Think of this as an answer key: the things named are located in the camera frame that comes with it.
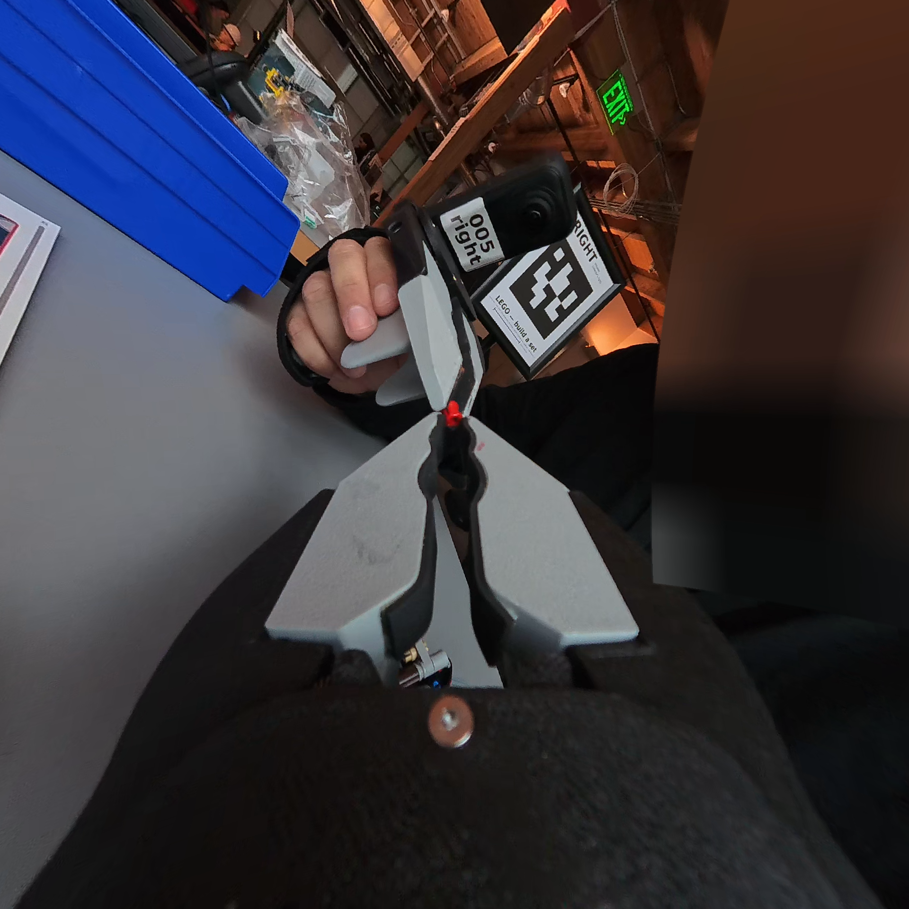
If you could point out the wooden ceiling beam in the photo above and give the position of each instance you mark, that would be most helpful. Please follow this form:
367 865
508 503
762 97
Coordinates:
490 99

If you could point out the person's leg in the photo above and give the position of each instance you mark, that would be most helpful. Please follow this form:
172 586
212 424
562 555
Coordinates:
817 745

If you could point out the white printed paper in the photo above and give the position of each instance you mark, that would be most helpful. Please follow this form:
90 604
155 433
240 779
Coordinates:
21 270

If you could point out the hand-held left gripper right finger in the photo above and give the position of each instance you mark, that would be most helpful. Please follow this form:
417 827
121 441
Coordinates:
547 554

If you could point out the person's right hand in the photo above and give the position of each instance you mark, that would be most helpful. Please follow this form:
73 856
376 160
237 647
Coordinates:
341 298

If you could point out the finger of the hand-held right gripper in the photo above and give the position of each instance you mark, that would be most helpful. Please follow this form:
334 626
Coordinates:
430 319
476 355

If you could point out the red lego pin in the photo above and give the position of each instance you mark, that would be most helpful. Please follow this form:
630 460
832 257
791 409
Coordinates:
451 413

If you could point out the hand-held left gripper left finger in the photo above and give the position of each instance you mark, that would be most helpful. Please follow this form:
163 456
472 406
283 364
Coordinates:
355 554

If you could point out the blue plastic bin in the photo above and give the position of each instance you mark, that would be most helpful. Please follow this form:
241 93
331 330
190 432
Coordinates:
106 113

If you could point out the green exit sign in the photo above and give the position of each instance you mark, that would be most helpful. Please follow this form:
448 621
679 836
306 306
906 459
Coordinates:
615 99

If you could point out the clear plastic bags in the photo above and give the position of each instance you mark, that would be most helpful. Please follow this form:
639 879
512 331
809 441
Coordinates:
305 156

